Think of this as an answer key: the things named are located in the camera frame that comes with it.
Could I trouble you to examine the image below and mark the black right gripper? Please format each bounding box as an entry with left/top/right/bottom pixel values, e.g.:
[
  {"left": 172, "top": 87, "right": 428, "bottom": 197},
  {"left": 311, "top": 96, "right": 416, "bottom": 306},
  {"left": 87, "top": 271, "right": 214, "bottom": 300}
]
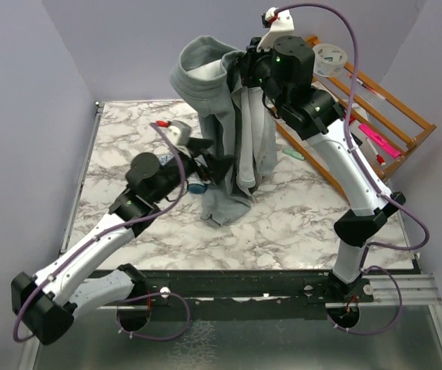
[{"left": 237, "top": 36, "right": 287, "bottom": 112}]

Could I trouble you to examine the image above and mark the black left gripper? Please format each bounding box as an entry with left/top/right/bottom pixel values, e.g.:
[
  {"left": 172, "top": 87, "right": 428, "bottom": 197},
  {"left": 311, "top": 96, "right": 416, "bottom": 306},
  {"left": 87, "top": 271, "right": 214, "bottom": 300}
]
[{"left": 151, "top": 136, "right": 236, "bottom": 203}]

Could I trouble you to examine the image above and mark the grey zip-up jacket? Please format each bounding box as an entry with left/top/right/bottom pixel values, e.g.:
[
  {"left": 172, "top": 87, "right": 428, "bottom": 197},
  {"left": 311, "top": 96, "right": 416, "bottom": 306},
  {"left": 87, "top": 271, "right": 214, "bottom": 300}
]
[{"left": 169, "top": 35, "right": 277, "bottom": 225}]

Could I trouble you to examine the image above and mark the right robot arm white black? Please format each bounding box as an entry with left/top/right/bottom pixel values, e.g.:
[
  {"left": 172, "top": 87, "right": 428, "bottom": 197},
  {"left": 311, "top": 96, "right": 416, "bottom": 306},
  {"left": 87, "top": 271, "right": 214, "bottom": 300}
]
[{"left": 238, "top": 35, "right": 405, "bottom": 301}]

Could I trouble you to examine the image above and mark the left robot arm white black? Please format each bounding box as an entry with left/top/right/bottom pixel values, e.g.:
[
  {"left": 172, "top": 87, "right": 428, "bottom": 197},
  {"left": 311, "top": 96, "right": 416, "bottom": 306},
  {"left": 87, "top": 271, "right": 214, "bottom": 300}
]
[{"left": 11, "top": 138, "right": 234, "bottom": 345}]

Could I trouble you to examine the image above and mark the blue patterned round container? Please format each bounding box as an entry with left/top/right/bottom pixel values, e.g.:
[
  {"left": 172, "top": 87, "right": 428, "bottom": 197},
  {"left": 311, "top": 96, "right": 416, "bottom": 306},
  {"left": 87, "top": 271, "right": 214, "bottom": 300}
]
[{"left": 186, "top": 175, "right": 209, "bottom": 195}]

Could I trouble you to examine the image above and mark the clear tape roll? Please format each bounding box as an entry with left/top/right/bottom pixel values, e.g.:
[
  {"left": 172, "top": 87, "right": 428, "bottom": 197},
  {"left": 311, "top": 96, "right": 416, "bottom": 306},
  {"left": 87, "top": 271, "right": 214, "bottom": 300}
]
[{"left": 313, "top": 43, "right": 348, "bottom": 77}]

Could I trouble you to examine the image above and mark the mint green eraser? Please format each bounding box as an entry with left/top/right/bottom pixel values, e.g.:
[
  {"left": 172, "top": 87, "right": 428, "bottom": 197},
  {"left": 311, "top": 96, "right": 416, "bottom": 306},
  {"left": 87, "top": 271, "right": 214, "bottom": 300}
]
[{"left": 283, "top": 147, "right": 305, "bottom": 161}]

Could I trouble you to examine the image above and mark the red pen on top shelf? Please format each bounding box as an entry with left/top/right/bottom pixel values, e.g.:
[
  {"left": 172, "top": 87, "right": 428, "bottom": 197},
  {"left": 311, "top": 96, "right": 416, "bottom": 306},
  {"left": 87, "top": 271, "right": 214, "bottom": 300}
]
[{"left": 355, "top": 77, "right": 386, "bottom": 101}]

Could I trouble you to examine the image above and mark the pink highlighter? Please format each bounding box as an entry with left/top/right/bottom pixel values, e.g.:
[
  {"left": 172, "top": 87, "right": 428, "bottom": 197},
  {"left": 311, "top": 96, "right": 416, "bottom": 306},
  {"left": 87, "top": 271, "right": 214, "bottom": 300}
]
[{"left": 359, "top": 123, "right": 401, "bottom": 159}]

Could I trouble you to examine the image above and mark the wooden two-tier rack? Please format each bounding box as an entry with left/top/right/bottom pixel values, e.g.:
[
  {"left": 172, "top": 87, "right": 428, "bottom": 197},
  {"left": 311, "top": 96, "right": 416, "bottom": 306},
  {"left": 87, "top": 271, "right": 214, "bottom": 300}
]
[{"left": 273, "top": 35, "right": 437, "bottom": 200}]

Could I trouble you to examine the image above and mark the red white marker pen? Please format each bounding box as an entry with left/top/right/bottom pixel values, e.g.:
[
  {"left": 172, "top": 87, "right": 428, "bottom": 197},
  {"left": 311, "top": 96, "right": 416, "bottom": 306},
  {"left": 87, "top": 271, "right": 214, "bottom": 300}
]
[{"left": 366, "top": 136, "right": 386, "bottom": 167}]

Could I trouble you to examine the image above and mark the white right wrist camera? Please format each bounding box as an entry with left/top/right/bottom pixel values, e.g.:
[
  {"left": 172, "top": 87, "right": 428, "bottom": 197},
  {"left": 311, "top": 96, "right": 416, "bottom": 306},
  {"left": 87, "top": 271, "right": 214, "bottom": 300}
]
[{"left": 256, "top": 7, "right": 294, "bottom": 52}]

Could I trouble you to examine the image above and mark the aluminium frame rail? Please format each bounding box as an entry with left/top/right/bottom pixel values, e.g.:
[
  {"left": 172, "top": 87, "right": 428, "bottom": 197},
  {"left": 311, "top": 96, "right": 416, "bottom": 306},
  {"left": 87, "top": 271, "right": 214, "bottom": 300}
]
[{"left": 19, "top": 269, "right": 442, "bottom": 369}]

